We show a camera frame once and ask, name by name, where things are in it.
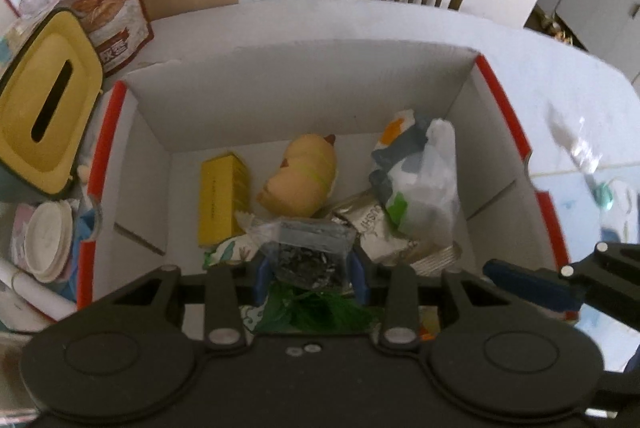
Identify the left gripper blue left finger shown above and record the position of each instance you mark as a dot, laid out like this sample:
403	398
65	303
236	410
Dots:
262	277

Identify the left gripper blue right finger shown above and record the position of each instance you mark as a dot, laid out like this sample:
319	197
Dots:
359	265

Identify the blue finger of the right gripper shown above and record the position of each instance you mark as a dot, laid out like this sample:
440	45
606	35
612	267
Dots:
542	287

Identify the silver foil bag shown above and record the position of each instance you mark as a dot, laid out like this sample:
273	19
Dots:
384	244

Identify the green white drawstring pouch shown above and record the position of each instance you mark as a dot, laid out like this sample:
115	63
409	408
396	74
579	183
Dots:
236	249

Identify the black items small bag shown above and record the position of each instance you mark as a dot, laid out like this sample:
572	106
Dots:
308	254

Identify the teal round sharpener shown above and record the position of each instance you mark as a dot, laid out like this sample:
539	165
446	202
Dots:
604	196

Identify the yellow plush toy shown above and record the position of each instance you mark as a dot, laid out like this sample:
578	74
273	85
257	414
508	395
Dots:
304	179

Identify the yellow rectangular box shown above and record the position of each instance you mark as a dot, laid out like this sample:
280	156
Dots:
224	191

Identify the clear bag with blue card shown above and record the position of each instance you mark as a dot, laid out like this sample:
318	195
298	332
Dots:
414	176

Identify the red cardboard box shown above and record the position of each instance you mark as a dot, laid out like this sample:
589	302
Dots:
288	129

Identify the stack of white plates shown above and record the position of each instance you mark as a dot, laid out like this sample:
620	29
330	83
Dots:
42	238

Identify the yellow green tissue box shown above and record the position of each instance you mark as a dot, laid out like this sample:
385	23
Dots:
48	93

